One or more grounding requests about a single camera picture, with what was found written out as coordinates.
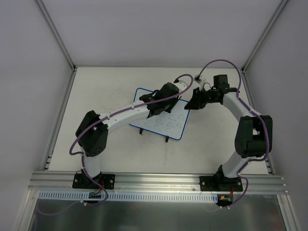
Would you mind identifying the blue framed whiteboard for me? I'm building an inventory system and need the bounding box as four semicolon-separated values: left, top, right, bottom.
130;99;190;141

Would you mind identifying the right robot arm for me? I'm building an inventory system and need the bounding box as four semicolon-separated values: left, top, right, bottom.
185;75;273;192

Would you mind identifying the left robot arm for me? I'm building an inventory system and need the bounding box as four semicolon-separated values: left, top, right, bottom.
69;80;186;189

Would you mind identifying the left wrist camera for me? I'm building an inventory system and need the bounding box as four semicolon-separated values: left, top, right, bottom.
174;79;188;92

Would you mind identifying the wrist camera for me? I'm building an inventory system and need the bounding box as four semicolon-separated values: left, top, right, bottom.
174;79;188;92
194;75;206;85

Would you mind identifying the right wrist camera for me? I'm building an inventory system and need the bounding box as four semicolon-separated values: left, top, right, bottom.
194;75;206;85

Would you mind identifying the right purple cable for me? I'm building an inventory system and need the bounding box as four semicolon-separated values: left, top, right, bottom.
198;59;270;210

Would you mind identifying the purple cable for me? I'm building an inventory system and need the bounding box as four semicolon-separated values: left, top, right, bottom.
198;59;270;210
36;74;193;215

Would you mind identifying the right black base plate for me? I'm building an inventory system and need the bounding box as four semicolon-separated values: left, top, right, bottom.
199;176;243;192

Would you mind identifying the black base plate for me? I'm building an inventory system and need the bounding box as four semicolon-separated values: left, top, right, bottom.
72;172;116;190
199;176;243;192

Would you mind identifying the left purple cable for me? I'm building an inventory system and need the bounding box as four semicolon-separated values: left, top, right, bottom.
36;74;193;215

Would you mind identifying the left frame post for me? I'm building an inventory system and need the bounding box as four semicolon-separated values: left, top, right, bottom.
34;0;76;70

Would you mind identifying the frame post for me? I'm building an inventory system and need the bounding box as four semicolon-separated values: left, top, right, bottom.
34;0;76;70
242;0;289;74

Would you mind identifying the right frame post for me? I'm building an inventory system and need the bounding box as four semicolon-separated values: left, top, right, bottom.
242;0;289;74

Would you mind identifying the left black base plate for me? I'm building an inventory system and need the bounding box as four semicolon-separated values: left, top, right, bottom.
72;172;116;190

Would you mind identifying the aluminium mounting rail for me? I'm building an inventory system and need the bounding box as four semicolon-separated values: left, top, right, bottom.
28;171;289;194

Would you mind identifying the white slotted cable duct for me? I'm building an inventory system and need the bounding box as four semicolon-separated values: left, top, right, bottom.
38;191;218;203

